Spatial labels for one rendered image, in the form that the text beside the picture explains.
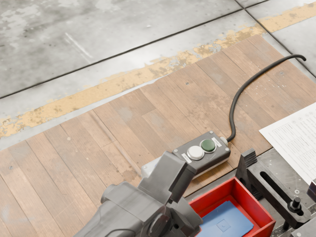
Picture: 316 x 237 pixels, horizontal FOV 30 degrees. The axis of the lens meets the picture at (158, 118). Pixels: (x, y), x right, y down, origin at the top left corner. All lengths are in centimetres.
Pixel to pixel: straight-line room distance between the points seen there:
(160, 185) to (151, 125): 45
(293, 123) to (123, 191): 62
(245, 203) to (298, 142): 22
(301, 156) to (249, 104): 17
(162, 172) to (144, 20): 212
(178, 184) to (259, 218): 31
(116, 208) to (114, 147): 48
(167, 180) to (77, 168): 40
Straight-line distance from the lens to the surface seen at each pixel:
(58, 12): 298
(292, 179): 125
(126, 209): 78
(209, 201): 115
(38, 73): 268
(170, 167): 86
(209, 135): 124
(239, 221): 116
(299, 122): 135
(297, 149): 130
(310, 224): 110
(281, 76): 144
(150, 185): 86
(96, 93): 258
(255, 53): 149
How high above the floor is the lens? 189
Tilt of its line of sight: 49 degrees down
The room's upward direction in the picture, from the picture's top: 5 degrees clockwise
